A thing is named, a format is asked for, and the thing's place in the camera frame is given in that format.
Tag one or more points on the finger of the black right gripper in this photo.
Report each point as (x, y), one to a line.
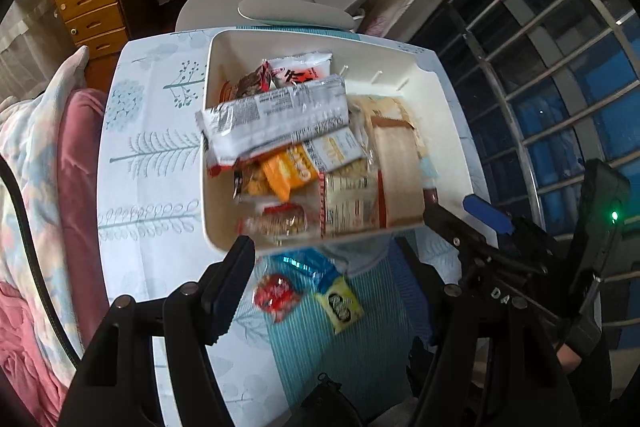
(454, 230)
(493, 217)

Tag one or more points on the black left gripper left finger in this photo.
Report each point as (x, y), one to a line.
(195, 316)

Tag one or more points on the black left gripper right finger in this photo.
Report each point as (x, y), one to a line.
(483, 371)

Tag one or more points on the clear pack pale biscuit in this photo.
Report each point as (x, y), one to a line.
(281, 223)

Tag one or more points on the orange fried snack tray pack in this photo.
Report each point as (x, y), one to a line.
(250, 183)

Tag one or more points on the white orange snack bar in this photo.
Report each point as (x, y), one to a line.
(301, 164)

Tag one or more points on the long white cracker package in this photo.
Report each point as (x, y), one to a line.
(240, 131)

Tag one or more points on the grey red jujube snack bag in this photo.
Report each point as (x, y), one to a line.
(300, 68)

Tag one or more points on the red wrapped candy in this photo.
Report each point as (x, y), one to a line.
(276, 296)

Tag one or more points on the white red label snack pack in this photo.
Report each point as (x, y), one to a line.
(348, 204)

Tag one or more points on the blue foil snack packet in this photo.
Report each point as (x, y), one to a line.
(308, 270)

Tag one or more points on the white leaf print tablecloth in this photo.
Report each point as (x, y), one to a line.
(157, 229)

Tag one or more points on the brown beige bread package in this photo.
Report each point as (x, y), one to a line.
(406, 175)

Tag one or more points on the yellow green small snack packet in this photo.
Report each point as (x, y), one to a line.
(341, 305)

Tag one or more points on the white plastic storage bin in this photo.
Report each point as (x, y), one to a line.
(237, 67)

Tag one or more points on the pink floral quilt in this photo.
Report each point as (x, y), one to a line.
(51, 144)

